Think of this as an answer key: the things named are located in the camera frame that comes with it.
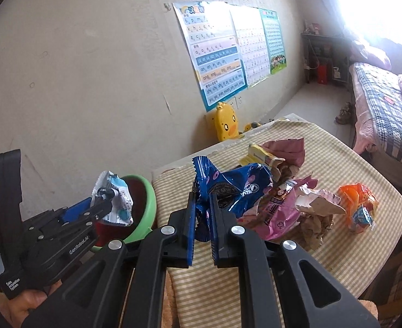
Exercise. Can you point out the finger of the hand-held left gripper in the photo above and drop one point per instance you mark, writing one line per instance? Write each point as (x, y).
(84, 220)
(78, 210)

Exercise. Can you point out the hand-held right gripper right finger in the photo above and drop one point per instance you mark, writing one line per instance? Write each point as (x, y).
(216, 235)

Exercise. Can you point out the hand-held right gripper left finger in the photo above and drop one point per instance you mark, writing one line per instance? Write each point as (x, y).
(190, 235)

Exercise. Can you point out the white and blue snack wrapper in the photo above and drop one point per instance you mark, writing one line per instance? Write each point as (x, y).
(120, 208)

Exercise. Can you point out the green-rimmed red bucket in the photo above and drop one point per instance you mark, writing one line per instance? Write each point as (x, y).
(147, 211)

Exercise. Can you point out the blue cookie wrapper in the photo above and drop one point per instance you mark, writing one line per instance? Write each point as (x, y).
(245, 191)

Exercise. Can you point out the pink and brown snack wrapper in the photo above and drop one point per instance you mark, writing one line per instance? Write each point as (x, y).
(279, 220)

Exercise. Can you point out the orange snack wrapper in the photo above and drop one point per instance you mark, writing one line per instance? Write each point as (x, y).
(353, 194)

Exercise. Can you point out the person's left hand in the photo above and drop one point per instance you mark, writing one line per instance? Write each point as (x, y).
(13, 309)

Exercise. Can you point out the yellow snack wrapper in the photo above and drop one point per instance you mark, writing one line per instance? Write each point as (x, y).
(259, 153)

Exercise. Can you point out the crumpled brown paper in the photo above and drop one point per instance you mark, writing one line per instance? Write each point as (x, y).
(317, 232)

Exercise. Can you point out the mauve crumpled bag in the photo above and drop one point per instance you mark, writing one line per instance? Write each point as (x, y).
(290, 153)

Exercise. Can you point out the yellow duck stool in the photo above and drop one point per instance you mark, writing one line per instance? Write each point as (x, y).
(226, 119)

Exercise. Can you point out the yellow checked tablecloth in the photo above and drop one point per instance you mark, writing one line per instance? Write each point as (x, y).
(341, 157)

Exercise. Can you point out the brown shoe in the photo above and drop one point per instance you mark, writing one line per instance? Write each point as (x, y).
(343, 118)
(347, 107)

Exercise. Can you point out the red box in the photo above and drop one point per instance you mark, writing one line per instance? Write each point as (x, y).
(322, 74)

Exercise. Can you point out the white paper bag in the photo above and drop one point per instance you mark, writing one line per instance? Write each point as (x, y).
(337, 73)

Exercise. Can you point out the bed with plaid sheet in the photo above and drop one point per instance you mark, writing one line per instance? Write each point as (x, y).
(378, 109)

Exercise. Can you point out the dark metal shelf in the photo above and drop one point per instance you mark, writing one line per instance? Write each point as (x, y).
(322, 37)

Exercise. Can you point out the small pink box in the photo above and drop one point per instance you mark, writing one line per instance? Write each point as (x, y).
(313, 28)

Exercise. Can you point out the lilac pillow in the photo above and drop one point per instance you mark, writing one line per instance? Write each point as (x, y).
(372, 54)

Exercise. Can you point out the white wall socket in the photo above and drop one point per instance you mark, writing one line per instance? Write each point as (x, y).
(237, 101)

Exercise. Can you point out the blue-bordered letter wall poster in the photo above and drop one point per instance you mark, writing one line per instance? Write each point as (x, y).
(214, 58)

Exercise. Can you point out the white chart wall poster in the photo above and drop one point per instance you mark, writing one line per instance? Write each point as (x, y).
(252, 47)

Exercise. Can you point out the green chart wall poster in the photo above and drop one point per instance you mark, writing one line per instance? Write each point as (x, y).
(273, 41)

